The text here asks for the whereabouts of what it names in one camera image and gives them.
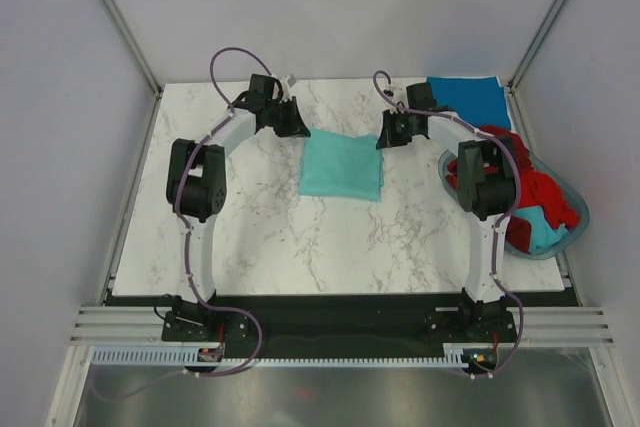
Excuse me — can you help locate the translucent blue plastic basket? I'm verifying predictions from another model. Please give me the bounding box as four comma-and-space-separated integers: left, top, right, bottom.
437, 127, 591, 263

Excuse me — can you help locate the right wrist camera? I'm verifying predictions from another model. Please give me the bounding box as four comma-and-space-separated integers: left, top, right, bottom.
383, 82, 437, 111

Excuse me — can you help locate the folded blue t shirt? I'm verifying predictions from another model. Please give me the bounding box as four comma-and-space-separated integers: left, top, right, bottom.
427, 76, 512, 130

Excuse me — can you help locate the aluminium frame rail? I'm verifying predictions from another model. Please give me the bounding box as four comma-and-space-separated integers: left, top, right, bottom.
71, 307, 614, 347

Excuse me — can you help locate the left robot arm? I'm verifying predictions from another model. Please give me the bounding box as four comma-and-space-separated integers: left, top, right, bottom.
166, 93, 310, 303

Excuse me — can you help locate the white slotted cable duct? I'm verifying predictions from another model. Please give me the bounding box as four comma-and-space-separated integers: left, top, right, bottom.
91, 346, 497, 368

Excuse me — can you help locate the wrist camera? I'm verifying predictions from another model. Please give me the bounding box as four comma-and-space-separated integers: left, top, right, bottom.
383, 82, 437, 111
248, 74, 296, 102

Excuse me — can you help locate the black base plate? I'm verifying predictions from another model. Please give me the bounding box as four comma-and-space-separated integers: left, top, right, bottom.
105, 288, 579, 359

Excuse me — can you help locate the red t shirts pile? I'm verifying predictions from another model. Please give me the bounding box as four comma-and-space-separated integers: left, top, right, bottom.
444, 125, 581, 253

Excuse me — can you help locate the teal t shirt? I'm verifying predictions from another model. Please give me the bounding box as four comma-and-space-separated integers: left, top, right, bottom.
298, 129, 384, 202
513, 206, 569, 255

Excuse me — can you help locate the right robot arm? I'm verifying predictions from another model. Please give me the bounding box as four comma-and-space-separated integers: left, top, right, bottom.
376, 110, 521, 303

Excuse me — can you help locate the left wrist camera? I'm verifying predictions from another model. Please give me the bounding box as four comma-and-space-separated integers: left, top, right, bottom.
248, 74, 296, 102

